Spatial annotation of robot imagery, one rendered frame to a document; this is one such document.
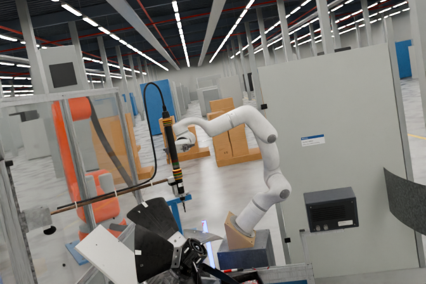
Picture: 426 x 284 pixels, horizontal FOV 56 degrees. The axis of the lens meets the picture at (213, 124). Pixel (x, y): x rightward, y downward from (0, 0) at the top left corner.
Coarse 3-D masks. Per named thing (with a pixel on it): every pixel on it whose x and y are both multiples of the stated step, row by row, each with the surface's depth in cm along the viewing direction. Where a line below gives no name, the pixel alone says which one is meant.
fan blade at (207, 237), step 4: (184, 232) 216; (188, 232) 215; (192, 232) 216; (200, 232) 217; (184, 236) 210; (188, 236) 209; (192, 236) 209; (196, 236) 208; (200, 236) 208; (204, 236) 208; (208, 236) 209; (212, 236) 211; (216, 236) 213; (220, 236) 216; (200, 240) 201; (204, 240) 201; (208, 240) 202; (212, 240) 204
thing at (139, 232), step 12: (144, 228) 166; (144, 240) 163; (156, 240) 168; (144, 252) 161; (156, 252) 166; (168, 252) 172; (144, 264) 159; (156, 264) 166; (168, 264) 172; (144, 276) 158
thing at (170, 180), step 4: (168, 180) 187; (172, 180) 188; (168, 184) 190; (172, 184) 187; (176, 184) 189; (172, 188) 189; (176, 188) 189; (172, 192) 191; (176, 192) 189; (184, 192) 191; (188, 192) 191; (176, 196) 189; (180, 196) 188; (184, 196) 188
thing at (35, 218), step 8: (40, 208) 164; (48, 208) 162; (24, 216) 159; (32, 216) 160; (40, 216) 161; (48, 216) 162; (24, 224) 159; (32, 224) 160; (40, 224) 161; (48, 224) 162
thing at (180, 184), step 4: (164, 108) 186; (164, 112) 186; (168, 112) 187; (164, 116) 186; (168, 116) 186; (176, 180) 189; (180, 180) 189; (180, 184) 189; (180, 188) 189; (180, 192) 190
